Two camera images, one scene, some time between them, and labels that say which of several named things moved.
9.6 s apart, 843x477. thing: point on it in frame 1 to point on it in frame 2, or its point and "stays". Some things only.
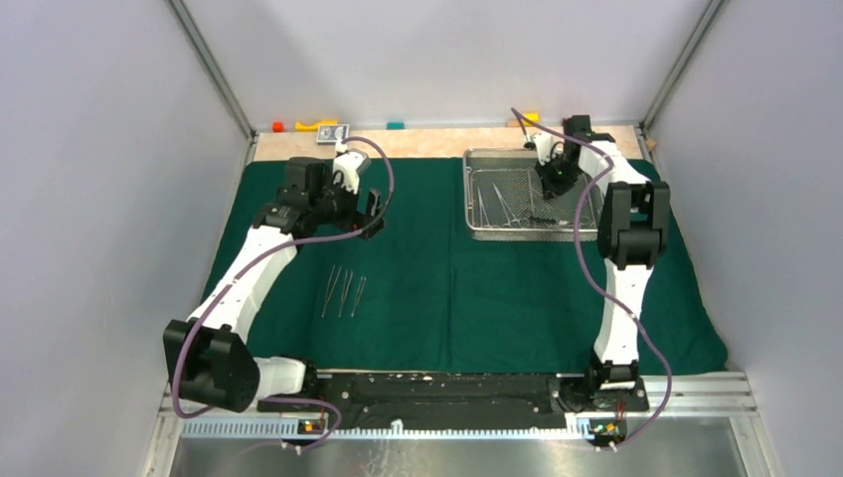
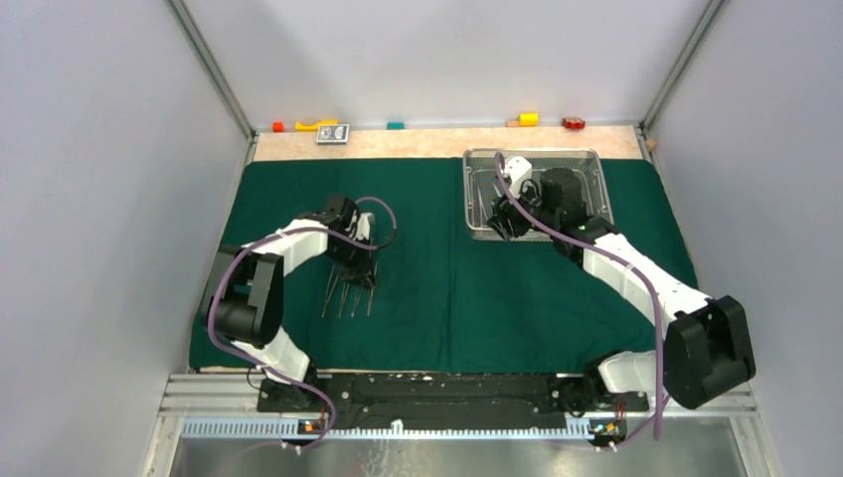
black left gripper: x=354 y=219 to x=362 y=273
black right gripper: x=549 y=188 to x=504 y=218
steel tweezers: x=363 y=281 stays
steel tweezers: x=329 y=291 stays
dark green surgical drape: x=421 y=298 stays
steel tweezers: x=345 y=291 stays
